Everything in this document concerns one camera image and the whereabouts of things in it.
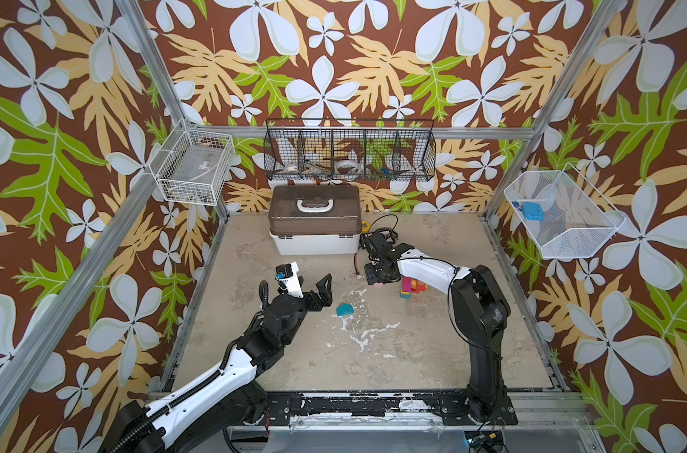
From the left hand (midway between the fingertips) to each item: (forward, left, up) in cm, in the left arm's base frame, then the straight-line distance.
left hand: (316, 274), depth 76 cm
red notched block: (+6, -33, -19) cm, 38 cm away
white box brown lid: (+22, +2, -1) cm, 22 cm away
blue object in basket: (+21, -67, +5) cm, 70 cm away
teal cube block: (+4, -29, -20) cm, 36 cm away
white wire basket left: (+32, +39, +12) cm, 52 cm away
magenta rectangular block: (+7, -29, -17) cm, 34 cm away
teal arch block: (0, -8, -22) cm, 23 cm away
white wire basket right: (+12, -73, +9) cm, 74 cm away
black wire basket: (+46, -10, +9) cm, 48 cm away
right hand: (+11, -18, -18) cm, 28 cm away
